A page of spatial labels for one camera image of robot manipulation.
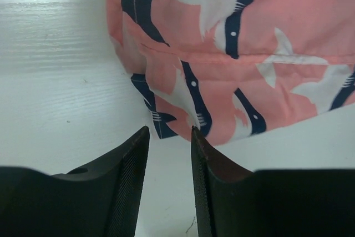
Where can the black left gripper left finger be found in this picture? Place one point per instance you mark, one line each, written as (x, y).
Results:
(99, 198)

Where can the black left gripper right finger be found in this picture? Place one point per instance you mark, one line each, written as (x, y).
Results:
(233, 201)

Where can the pink shark print shorts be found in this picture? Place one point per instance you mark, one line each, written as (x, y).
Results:
(235, 68)

